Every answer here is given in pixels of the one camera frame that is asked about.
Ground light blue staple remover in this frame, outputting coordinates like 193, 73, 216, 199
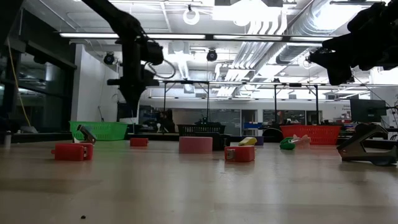
76, 124, 97, 145

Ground maroon staple remover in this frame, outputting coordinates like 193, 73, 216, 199
292, 134, 312, 147

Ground green mini stapler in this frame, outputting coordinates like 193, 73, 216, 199
279, 138, 296, 151

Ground black aluminium table frame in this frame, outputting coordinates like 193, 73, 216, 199
0, 130, 398, 149

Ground black monitor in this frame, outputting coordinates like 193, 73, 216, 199
349, 98, 387, 123

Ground white ring lamp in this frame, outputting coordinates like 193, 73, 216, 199
182, 6, 201, 26

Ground red plastic basket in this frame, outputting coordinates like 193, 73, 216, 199
279, 124, 342, 146

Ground overhead LED light bar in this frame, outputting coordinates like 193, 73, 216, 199
58, 32, 336, 42

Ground black plastic basket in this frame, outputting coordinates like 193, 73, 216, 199
177, 124, 227, 138

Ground black office chair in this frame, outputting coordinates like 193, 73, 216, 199
262, 127, 284, 138

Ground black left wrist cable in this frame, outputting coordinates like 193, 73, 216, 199
145, 58, 177, 80

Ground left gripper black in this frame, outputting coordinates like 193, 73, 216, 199
107, 34, 160, 111

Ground green plastic basket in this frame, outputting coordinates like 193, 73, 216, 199
68, 121, 129, 141

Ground red mini stapler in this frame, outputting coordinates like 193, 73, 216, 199
51, 142, 94, 162
129, 137, 149, 147
224, 145, 256, 163

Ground person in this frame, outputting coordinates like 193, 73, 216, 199
157, 109, 175, 134

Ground silver ventilation duct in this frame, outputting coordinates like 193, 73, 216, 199
275, 0, 352, 65

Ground blue storage box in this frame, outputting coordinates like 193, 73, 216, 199
243, 121, 264, 130

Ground large black stapler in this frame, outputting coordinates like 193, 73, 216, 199
194, 132, 231, 152

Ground black background rig frame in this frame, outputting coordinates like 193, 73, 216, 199
272, 82, 320, 125
162, 80, 210, 123

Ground yellow extension cable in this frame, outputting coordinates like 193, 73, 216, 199
6, 39, 32, 127

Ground yellow mini stapler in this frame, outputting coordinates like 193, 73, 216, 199
238, 137, 258, 147

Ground pink tape roll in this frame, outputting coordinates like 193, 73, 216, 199
178, 136, 214, 154

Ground dark grey staple remover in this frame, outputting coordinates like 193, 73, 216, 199
336, 123, 398, 167

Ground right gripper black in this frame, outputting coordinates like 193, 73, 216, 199
307, 0, 398, 86

